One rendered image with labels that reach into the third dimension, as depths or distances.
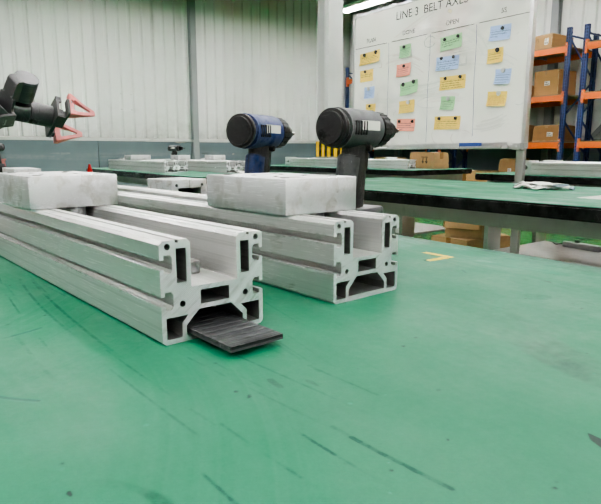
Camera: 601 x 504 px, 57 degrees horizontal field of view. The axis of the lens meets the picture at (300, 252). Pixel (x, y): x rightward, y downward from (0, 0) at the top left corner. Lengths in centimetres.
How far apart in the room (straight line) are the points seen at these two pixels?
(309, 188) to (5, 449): 41
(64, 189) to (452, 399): 54
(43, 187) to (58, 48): 1196
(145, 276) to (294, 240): 19
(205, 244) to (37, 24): 1221
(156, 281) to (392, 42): 390
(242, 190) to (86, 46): 1221
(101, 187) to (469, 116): 317
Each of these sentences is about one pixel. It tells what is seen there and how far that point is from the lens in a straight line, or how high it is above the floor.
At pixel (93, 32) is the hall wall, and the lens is 1297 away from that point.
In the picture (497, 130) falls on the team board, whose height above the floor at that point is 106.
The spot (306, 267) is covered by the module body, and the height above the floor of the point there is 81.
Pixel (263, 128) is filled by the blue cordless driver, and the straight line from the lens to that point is 98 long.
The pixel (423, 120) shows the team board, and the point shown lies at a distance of 399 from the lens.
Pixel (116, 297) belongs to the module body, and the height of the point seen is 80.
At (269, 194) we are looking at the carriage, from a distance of 63.
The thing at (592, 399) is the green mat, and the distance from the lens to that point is 41.
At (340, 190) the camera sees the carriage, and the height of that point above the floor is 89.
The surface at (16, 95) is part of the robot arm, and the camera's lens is 158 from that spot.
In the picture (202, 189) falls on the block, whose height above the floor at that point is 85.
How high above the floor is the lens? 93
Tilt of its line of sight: 10 degrees down
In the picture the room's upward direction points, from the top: straight up
